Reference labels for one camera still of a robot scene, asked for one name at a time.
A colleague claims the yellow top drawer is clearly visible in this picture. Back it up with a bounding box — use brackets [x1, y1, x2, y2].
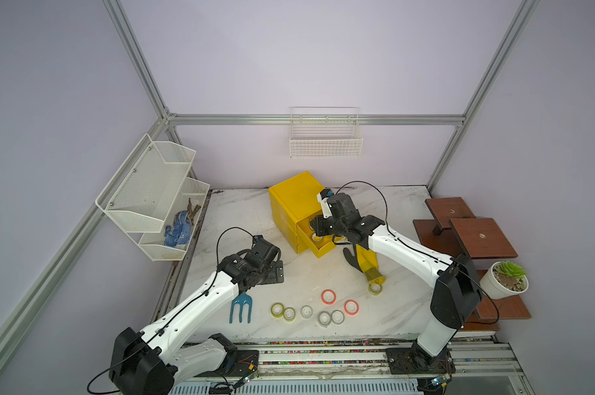
[296, 219, 336, 258]

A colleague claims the yellow plastic drawer cabinet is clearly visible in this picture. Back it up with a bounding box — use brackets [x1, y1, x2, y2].
[269, 172, 324, 254]

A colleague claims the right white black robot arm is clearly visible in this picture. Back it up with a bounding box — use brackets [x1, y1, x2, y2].
[311, 189, 483, 364]

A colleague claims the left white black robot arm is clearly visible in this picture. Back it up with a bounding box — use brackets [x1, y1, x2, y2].
[107, 235, 284, 394]

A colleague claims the white tape roll left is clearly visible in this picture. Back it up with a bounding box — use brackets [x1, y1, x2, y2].
[300, 305, 313, 319]

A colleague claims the white tape roll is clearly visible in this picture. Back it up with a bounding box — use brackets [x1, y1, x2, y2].
[300, 305, 313, 319]
[330, 309, 345, 325]
[317, 311, 332, 328]

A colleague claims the red tape roll upper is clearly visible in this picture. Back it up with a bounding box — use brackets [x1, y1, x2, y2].
[321, 289, 337, 305]

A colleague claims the red tape roll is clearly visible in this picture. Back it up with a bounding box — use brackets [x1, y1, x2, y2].
[344, 300, 360, 316]
[321, 289, 337, 305]

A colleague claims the white tape roll middle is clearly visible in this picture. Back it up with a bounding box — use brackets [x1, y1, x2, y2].
[317, 311, 332, 328]

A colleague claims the red tape roll lower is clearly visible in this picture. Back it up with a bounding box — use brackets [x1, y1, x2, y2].
[344, 300, 360, 316]

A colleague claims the white tape roll right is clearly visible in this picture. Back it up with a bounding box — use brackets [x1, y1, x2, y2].
[330, 309, 345, 325]

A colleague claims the yellow black work glove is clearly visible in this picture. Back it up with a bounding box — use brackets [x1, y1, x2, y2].
[343, 245, 386, 286]

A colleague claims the blue cloth item on shelf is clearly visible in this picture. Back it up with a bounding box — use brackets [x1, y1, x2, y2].
[164, 211, 192, 247]

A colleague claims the brown wooden stepped shelf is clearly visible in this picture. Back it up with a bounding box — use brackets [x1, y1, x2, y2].
[414, 197, 531, 331]

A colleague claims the potted succulent white pot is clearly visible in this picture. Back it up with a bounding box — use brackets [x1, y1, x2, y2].
[479, 261, 530, 301]

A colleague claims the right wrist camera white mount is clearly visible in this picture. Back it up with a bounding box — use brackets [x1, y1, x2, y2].
[317, 189, 333, 218]

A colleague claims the teal garden fork yellow handle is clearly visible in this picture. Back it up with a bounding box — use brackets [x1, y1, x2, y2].
[228, 292, 253, 324]

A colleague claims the white wire wall basket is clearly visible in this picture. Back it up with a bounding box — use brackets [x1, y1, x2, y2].
[289, 106, 363, 159]

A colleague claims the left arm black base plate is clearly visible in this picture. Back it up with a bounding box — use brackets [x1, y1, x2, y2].
[213, 350, 260, 378]

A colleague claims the white mesh two-tier wall shelf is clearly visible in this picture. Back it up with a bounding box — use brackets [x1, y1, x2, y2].
[95, 134, 210, 262]

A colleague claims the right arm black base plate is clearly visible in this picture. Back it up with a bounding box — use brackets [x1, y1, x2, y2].
[386, 347, 455, 375]

